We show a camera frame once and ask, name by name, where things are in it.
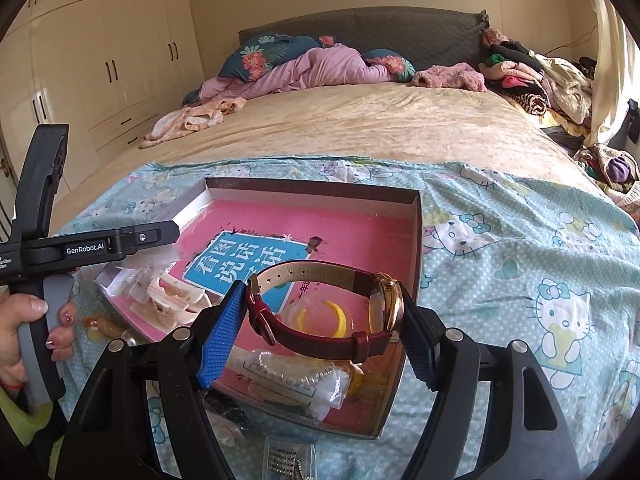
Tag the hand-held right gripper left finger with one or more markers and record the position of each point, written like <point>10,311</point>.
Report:
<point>220,340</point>

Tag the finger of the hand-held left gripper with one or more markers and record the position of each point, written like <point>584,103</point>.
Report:
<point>147,240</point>

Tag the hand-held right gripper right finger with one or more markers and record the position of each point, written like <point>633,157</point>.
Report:
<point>419,345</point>

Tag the bagged earring card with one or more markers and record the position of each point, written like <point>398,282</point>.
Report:
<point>122,280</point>

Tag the white hair claw clip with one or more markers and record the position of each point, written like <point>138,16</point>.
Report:
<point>175,287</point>

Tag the cream flower hair clip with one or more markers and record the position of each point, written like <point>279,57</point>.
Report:
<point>165,315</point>

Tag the shallow cardboard box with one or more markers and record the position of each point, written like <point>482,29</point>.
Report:
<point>390,410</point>

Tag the person's left hand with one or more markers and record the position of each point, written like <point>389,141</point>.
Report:
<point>10,320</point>

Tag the cartoon cat print blanket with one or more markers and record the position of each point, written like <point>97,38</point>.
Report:
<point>500,270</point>

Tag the pink book with blue label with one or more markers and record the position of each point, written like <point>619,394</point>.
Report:
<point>350,240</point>

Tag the peach patterned garment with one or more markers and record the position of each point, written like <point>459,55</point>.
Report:
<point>195,120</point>

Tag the small clear plastic case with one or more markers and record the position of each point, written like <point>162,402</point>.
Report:
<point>290,460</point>

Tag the green fleece garment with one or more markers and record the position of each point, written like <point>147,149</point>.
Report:
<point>20,415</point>

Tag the cream wardrobe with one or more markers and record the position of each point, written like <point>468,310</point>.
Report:
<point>100,60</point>

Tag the large floral pillow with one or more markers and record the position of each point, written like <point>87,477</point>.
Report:
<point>260,57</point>

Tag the beige bed sheet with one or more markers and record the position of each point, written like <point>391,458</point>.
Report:
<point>400,120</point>

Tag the purple quilt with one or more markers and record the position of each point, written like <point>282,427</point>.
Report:
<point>330,72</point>

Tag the purple cloth bundle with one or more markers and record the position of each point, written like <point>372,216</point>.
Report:
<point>621,167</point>

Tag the pink fluffy garment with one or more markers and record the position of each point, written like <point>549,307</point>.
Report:
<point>450,77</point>

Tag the small floral pillow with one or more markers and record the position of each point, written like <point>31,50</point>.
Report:
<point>392,62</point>

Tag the pile of clothes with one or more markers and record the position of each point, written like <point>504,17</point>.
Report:
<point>540,80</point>

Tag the grey padded headboard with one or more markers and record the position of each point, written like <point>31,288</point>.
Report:
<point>400,35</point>

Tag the cream curtain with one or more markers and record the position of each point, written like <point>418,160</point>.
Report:
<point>607,60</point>

